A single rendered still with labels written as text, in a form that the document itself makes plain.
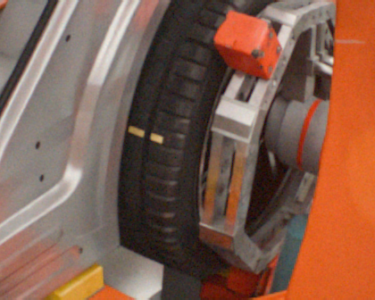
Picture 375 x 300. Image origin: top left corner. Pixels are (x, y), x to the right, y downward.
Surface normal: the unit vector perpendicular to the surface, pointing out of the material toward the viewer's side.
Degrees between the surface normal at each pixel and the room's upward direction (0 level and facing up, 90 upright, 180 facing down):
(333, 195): 90
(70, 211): 90
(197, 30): 47
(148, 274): 0
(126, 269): 0
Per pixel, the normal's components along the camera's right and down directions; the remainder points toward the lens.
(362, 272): -0.52, 0.36
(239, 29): -0.30, -0.37
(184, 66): -0.40, -0.16
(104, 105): 0.85, 0.32
